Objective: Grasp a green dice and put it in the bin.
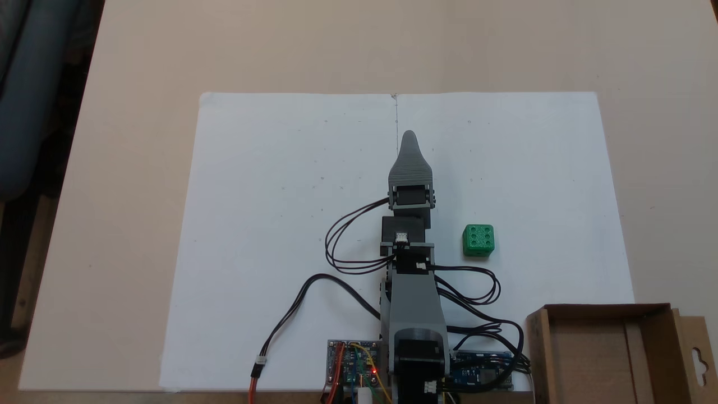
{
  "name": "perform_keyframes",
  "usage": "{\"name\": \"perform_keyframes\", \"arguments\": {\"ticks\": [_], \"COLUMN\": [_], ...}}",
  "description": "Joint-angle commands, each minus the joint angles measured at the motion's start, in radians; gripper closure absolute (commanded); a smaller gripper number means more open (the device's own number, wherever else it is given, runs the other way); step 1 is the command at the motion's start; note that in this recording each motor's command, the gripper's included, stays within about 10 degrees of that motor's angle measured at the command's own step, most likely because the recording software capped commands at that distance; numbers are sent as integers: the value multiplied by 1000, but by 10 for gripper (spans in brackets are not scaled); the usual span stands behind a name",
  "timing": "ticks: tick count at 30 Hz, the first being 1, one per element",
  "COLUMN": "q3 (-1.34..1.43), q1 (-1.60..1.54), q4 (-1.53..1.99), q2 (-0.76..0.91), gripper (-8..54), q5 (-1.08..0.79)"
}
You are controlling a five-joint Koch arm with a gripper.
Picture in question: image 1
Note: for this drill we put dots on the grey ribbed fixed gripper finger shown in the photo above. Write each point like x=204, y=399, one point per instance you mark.
x=410, y=165

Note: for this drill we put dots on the green die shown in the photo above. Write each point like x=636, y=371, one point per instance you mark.
x=478, y=240

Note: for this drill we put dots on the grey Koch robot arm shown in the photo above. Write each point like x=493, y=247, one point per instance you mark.
x=412, y=303

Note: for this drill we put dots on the large white paper sheet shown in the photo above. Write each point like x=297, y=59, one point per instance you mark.
x=269, y=196

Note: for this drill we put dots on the blue circuit board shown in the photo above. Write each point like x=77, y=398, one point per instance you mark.
x=482, y=373

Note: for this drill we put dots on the brown cardboard box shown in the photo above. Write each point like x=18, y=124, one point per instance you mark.
x=594, y=353

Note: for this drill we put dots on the blue grey chair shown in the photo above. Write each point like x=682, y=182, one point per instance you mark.
x=33, y=101

